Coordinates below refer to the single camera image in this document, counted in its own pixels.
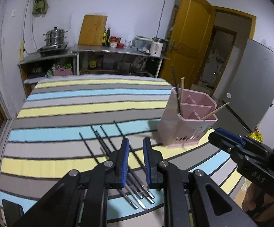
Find pink plastic utensil basket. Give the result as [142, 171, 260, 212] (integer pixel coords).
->
[157, 87, 217, 148]

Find person's right hand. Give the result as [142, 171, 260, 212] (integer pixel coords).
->
[241, 183, 274, 222]

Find dark sauce bottles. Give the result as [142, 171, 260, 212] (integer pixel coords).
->
[102, 27, 110, 47]

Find red lidded jars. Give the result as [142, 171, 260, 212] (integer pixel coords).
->
[109, 36, 124, 49]

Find steel kitchen counter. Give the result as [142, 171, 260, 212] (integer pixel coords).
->
[70, 45, 168, 78]

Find cream chopstick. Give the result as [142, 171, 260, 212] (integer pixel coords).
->
[202, 102, 230, 120]
[179, 77, 185, 103]

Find steel steamer pot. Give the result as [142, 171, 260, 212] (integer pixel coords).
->
[43, 27, 68, 46]

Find grey refrigerator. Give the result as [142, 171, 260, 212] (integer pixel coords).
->
[213, 39, 274, 136]

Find grey chopstick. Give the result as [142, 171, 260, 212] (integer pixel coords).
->
[100, 145, 147, 210]

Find white electric kettle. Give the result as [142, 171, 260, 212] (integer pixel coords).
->
[149, 37, 165, 57]

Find clear storage box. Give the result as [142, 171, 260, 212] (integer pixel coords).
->
[132, 35, 153, 54]

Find wooden cutting board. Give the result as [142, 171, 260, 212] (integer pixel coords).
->
[78, 14, 107, 46]

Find black chopstick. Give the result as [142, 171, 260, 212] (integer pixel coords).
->
[79, 132, 140, 210]
[100, 124, 155, 199]
[91, 126, 145, 199]
[93, 130, 155, 204]
[113, 120, 148, 191]

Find yellow wooden door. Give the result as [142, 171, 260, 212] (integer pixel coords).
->
[160, 0, 216, 89]

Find induction cooker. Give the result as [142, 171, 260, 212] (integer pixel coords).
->
[37, 42, 68, 56]

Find striped tablecloth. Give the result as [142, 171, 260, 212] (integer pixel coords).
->
[0, 73, 246, 227]

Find low side shelf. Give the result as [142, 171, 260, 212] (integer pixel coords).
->
[18, 52, 78, 96]

